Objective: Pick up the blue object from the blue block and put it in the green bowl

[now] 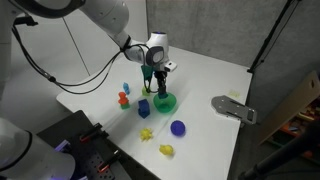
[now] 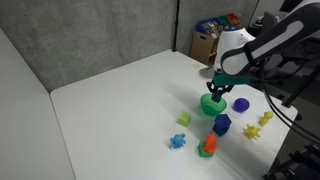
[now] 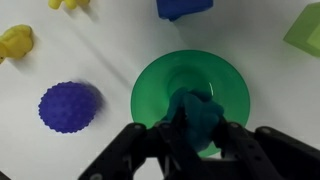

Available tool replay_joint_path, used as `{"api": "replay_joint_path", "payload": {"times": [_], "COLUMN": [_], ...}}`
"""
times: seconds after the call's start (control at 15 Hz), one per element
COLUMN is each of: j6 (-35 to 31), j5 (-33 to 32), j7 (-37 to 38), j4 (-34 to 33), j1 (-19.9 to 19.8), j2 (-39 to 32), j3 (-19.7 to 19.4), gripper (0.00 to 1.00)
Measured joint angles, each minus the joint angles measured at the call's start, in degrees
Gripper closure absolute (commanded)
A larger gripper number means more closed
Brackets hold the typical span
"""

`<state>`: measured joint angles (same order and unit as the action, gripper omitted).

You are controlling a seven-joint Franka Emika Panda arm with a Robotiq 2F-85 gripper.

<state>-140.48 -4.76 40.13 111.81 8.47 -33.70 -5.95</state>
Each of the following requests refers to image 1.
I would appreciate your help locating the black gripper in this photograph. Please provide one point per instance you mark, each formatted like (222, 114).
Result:
(159, 75)

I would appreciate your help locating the teal blue toy figure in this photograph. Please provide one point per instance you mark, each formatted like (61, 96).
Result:
(162, 96)

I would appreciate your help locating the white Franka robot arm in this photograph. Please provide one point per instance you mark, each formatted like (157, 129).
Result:
(106, 13)

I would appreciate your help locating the green plastic bowl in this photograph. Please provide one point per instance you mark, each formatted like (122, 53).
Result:
(165, 104)

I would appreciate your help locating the blue toy block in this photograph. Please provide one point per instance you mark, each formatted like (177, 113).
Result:
(143, 108)

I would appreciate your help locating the green toy block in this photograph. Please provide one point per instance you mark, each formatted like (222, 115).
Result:
(125, 106)

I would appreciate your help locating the yellow-green cube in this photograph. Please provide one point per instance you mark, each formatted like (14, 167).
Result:
(145, 91)

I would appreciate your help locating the light blue toy figure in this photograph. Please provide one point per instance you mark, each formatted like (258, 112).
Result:
(126, 88)

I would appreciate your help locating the orange toy figure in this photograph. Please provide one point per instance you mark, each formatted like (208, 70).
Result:
(123, 98)

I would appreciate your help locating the purple spiky ball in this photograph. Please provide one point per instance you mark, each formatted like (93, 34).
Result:
(177, 128)

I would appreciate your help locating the yellow spiky star toy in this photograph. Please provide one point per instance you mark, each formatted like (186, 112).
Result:
(146, 134)

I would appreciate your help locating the yellow duck toy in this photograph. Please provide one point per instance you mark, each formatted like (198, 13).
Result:
(166, 150)

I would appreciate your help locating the grey metal plate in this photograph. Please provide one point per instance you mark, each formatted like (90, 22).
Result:
(235, 109)

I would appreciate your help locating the red black clamp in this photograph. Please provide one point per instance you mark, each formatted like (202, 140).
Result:
(108, 162)
(90, 132)

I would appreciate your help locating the black perforated base board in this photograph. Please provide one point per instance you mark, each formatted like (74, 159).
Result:
(90, 153)

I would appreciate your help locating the black tripod pole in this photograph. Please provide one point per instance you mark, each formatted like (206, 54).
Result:
(270, 35)

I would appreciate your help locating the wooden toy shelf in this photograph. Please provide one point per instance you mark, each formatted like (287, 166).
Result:
(290, 106)

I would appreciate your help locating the teal camera mount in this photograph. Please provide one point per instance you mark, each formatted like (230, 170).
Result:
(146, 71)

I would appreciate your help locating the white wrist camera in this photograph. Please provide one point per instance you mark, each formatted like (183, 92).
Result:
(170, 66)

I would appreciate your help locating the black camera stand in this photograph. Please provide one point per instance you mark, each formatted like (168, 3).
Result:
(283, 154)

